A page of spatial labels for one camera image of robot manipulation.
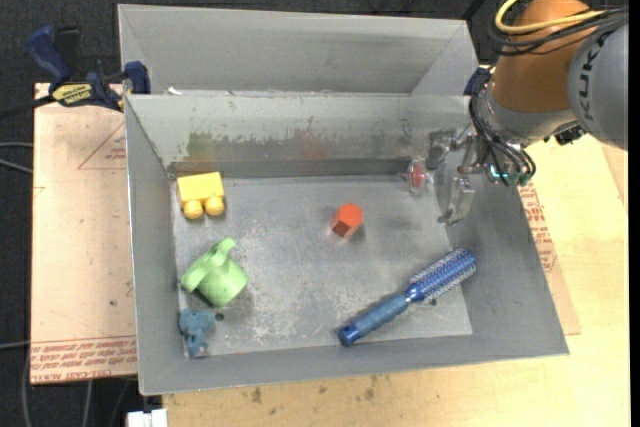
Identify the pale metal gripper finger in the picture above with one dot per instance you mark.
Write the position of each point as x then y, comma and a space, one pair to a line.
461, 197
440, 147

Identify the small red clear toy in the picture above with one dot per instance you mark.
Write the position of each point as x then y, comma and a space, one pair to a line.
416, 176

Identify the blue round hairbrush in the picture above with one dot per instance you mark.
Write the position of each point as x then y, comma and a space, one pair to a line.
425, 287

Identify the orange-red hexagonal block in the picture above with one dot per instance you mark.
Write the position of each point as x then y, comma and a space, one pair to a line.
347, 217

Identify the grey metal bin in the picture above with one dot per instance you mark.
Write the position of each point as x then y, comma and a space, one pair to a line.
310, 265

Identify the yellow toy block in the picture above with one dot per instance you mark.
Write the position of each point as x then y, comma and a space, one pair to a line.
199, 189

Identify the green plastic toy cup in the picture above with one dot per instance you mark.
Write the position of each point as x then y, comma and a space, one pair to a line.
220, 282

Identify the blue-grey small toy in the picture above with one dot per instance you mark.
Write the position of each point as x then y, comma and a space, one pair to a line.
195, 325

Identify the black cylinder on white bracket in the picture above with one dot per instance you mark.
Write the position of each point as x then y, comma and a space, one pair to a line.
570, 135

